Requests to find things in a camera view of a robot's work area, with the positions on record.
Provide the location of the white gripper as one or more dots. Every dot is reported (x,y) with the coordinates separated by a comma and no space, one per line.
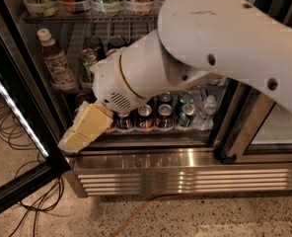
(109,83)

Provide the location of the brown tea plastic bottle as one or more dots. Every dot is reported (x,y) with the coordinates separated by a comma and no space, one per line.
(56,61)

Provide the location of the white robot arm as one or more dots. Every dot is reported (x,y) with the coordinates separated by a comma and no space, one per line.
(194,39)

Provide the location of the black fridge door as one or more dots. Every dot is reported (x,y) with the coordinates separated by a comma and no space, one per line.
(28,122)

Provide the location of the black can back middle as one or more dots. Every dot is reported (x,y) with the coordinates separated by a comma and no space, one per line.
(117,41)

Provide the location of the clear water bottle bottom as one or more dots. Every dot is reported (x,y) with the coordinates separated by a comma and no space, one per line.
(206,111)

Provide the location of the stainless steel fridge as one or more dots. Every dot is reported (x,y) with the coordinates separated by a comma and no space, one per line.
(249,147)

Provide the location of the green can middle front left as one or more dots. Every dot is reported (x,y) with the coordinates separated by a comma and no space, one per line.
(87,58)

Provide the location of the dark can back left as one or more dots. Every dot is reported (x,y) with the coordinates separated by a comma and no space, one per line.
(95,43)

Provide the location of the bottom green can front right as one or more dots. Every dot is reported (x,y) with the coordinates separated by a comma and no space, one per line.
(186,116)

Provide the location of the orange can back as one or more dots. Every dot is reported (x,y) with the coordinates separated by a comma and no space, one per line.
(135,38)

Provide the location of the middle wire shelf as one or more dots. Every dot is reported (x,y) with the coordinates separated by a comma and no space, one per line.
(77,72)

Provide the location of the wire shelf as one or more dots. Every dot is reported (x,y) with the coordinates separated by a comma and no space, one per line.
(77,72)
(89,18)

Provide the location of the top wire shelf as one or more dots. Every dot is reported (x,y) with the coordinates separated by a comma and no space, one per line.
(89,18)

